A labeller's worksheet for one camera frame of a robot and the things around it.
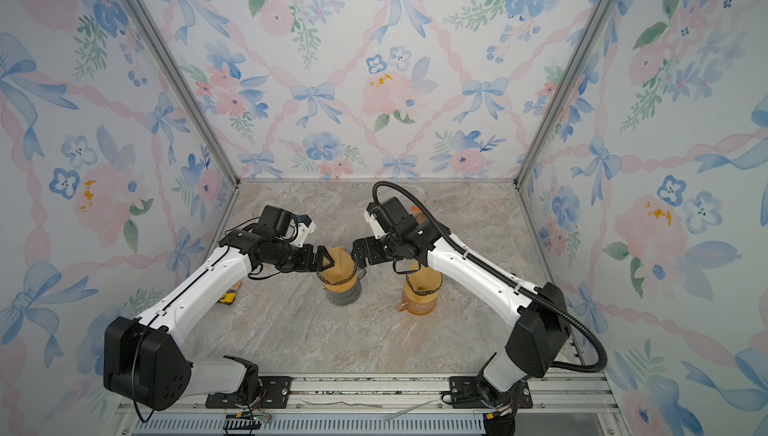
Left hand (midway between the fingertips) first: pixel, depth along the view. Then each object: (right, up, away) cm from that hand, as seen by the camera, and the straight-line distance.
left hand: (321, 260), depth 81 cm
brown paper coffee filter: (+28, -6, 0) cm, 29 cm away
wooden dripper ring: (+5, -7, 0) cm, 9 cm away
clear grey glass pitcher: (+6, -12, +5) cm, 14 cm away
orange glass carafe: (+27, -14, +6) cm, 31 cm away
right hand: (+12, +3, -3) cm, 13 cm away
